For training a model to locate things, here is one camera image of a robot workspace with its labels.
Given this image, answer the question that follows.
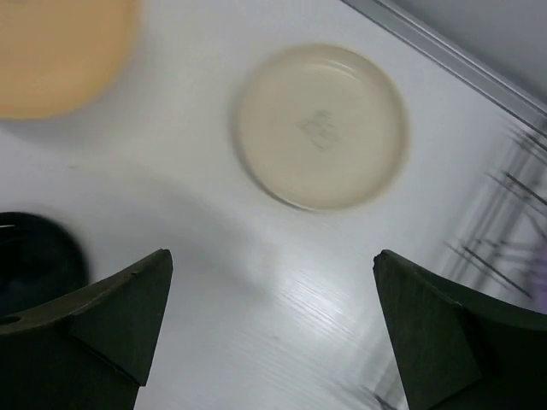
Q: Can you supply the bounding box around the yellow plastic plate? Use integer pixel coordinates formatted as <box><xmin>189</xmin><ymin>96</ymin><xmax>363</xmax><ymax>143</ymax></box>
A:
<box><xmin>1</xmin><ymin>1</ymin><xmax>142</xmax><ymax>120</ymax></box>

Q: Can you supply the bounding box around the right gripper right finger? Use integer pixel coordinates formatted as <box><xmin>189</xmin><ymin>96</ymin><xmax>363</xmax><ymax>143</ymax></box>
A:
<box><xmin>373</xmin><ymin>250</ymin><xmax>546</xmax><ymax>409</ymax></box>

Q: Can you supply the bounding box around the black glossy plate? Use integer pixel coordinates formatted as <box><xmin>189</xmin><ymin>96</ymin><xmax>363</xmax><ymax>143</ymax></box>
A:
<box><xmin>1</xmin><ymin>212</ymin><xmax>90</xmax><ymax>317</ymax></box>

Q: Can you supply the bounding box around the grey wire dish rack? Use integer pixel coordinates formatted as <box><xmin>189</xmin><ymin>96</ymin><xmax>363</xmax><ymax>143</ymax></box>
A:
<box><xmin>358</xmin><ymin>123</ymin><xmax>547</xmax><ymax>410</ymax></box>

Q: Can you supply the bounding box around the cream plastic plate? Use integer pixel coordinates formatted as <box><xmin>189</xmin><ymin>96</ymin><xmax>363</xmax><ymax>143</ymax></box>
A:
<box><xmin>232</xmin><ymin>44</ymin><xmax>411</xmax><ymax>211</ymax></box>

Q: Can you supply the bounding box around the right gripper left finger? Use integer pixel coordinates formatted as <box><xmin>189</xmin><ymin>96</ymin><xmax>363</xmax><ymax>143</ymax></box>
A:
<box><xmin>1</xmin><ymin>249</ymin><xmax>174</xmax><ymax>409</ymax></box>

